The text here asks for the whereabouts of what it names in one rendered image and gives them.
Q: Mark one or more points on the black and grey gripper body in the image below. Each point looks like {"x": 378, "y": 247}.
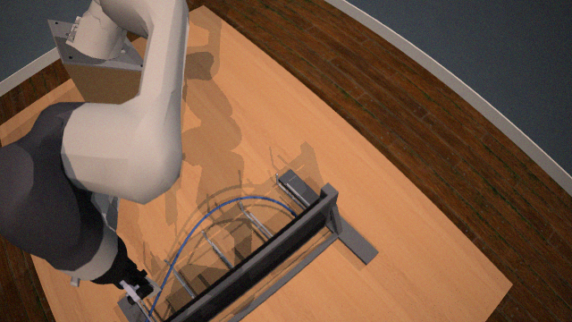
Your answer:
{"x": 116, "y": 273}

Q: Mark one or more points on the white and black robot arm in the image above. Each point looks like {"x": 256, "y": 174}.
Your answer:
{"x": 130, "y": 151}

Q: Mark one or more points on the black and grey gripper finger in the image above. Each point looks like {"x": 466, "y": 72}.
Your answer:
{"x": 142, "y": 288}
{"x": 142, "y": 272}

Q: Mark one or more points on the thin blue cable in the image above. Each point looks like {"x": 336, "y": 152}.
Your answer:
{"x": 196, "y": 226}

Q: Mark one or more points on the grey rack with black patch panel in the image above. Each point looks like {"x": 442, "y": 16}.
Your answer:
{"x": 289, "y": 239}

